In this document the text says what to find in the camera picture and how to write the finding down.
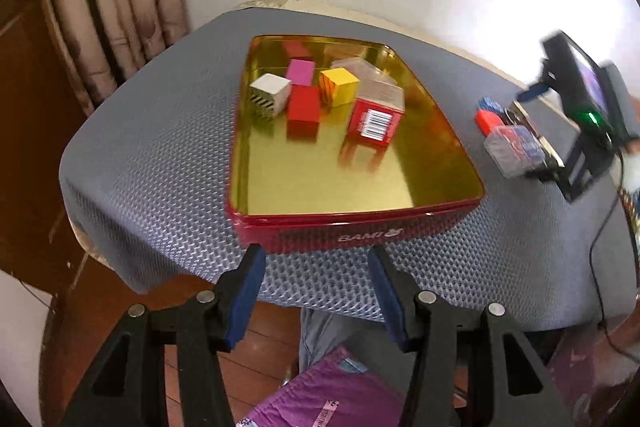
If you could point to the patterned beige curtain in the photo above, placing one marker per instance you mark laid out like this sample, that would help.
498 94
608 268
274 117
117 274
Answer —
100 7

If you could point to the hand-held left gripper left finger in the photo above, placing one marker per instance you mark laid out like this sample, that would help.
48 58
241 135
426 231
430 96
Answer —
245 302

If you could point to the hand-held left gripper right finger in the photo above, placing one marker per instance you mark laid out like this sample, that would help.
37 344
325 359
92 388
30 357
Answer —
390 302

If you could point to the pink block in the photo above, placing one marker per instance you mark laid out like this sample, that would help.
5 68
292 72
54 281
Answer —
301 71

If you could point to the red tin box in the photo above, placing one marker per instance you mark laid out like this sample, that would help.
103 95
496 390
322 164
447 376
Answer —
325 177

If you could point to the purple cloth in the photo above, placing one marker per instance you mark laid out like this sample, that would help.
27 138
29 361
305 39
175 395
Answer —
325 392

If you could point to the clear red barcode box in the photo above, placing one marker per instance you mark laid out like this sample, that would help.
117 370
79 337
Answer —
376 117

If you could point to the yellow striped block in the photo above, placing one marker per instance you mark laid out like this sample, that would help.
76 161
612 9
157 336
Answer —
338 86

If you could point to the orange-red block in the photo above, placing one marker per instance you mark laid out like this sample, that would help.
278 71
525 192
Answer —
488 120

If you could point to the clear playing card case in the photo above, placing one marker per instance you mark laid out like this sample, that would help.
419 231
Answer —
515 149

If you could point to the brown wooden door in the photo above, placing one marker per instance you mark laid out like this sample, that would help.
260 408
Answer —
30 107

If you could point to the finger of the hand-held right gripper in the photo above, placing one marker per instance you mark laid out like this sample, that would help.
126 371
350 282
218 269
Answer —
590 157
532 93

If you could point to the person's grey trouser leg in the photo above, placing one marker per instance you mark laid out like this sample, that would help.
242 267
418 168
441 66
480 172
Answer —
325 332

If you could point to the red block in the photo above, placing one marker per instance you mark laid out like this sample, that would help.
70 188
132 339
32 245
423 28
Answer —
303 107

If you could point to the blue toy brick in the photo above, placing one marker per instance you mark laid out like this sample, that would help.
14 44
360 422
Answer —
487 103

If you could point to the white black striped block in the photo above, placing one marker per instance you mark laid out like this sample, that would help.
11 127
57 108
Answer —
270 94

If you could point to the clear plastic box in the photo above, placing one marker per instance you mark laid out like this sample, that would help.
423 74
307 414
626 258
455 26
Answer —
360 69

